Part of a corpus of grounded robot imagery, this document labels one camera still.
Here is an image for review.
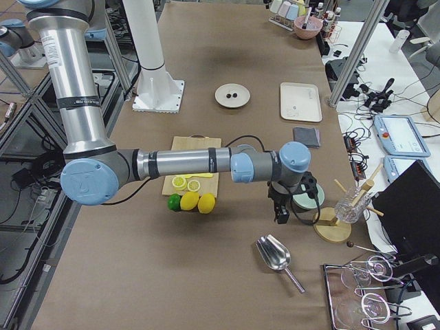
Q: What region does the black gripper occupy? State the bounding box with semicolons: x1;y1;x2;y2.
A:
268;184;293;224

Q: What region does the cream round plate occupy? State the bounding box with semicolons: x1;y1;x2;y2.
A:
214;83;250;109

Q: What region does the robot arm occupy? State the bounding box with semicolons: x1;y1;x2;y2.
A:
1;19;47;69
23;1;311;223

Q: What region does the cream rabbit tray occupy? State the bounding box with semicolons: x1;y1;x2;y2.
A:
280;82;322;122

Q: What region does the mint green bowl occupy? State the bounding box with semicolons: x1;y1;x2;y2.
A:
293;184;325;210

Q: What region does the metal ice scoop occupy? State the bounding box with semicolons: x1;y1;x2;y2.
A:
256;234;305;294

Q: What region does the wooden cup stand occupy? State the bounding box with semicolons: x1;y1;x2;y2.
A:
313;164;384;243

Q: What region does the clear glass cup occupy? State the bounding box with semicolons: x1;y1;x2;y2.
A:
335;187;371;224

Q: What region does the whole yellow lemon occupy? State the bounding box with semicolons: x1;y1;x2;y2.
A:
197;193;216;214
180;191;199;211

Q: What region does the grey folded cloth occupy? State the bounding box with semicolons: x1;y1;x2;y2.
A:
293;126;320;149

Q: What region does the lemon slice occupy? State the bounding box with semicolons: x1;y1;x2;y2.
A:
186;179;201;192
171;175;187;190

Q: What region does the green lime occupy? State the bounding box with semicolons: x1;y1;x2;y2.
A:
167;193;181;212

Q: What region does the blue teach pendant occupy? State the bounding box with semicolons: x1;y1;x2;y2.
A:
373;115;430;157
383;155;430;184

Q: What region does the black monitor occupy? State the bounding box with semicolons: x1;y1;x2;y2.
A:
373;160;439;256

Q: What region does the black stirrer in bowl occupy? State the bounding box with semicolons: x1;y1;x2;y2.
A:
302;7;312;30

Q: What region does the pink bowl with ice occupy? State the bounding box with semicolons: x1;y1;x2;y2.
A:
294;16;322;40

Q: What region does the metal wire glass rack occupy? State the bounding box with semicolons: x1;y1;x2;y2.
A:
322;254;440;330

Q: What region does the aluminium frame post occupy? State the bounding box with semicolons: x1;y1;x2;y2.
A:
329;0;389;109

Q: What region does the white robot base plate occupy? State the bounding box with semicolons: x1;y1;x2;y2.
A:
126;1;185;113

